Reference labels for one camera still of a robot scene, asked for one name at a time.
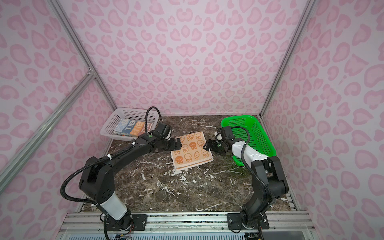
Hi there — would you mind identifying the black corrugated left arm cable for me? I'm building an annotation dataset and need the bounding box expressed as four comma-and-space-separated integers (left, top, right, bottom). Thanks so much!
59, 106, 163, 240

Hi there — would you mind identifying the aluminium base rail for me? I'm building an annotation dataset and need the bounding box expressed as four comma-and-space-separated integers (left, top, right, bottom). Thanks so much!
56, 211, 319, 240

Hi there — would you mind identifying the brown pattern towel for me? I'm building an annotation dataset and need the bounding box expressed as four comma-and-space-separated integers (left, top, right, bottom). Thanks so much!
171, 132, 213, 171

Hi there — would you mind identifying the green plastic basket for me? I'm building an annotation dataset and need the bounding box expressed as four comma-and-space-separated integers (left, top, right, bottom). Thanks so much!
221, 115, 277, 157

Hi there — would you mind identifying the aluminium diagonal frame bar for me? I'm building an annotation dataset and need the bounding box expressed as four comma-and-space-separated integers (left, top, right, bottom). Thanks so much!
1, 71, 94, 193

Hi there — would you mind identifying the aluminium frame corner post right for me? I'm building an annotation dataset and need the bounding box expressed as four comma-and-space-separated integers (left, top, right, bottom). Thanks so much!
259, 0, 318, 120

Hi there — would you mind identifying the aluminium frame corner post left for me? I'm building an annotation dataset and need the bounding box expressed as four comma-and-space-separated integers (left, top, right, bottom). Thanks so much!
47, 0, 117, 110

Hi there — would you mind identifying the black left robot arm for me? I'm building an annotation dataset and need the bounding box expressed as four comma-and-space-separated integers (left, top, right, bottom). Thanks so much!
79, 123, 182, 231

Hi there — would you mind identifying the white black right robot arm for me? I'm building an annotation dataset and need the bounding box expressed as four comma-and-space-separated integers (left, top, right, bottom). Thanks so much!
203, 126, 289, 228

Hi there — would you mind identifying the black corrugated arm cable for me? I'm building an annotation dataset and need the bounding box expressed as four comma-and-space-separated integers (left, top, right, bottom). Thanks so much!
214, 125, 277, 240
59, 106, 163, 240

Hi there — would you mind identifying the aluminium frame corner post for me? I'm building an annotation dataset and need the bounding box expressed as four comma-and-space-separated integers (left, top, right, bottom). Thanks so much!
259, 0, 318, 120
47, 0, 117, 110

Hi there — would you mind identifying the multicolour rabbit text towel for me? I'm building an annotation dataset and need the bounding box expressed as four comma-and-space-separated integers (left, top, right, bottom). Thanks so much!
113, 119, 145, 138

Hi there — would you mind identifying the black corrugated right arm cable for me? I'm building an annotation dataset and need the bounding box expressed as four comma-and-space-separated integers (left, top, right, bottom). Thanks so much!
214, 125, 277, 240

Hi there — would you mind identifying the white plastic basket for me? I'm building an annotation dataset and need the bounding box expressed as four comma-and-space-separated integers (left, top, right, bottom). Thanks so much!
100, 108, 161, 141

